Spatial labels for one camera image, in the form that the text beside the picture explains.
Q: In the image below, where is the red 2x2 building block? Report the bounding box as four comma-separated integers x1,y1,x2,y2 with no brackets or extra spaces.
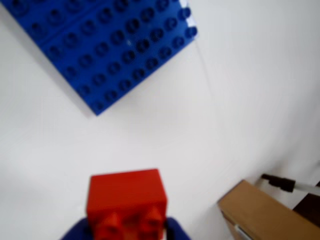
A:
86,168,168,240

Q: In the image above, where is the blue 8x8 studded baseplate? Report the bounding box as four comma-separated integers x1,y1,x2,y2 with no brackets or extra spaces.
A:
0,0,200,117

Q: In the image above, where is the brown cardboard box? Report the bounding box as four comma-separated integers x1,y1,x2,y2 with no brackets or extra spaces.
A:
216,179,320,240

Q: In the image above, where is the black handled grey rod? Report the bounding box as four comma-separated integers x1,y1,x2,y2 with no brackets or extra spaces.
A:
261,173,320,195

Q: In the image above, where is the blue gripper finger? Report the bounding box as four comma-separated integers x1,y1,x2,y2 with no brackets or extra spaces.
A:
164,216,192,240
58,216,95,240

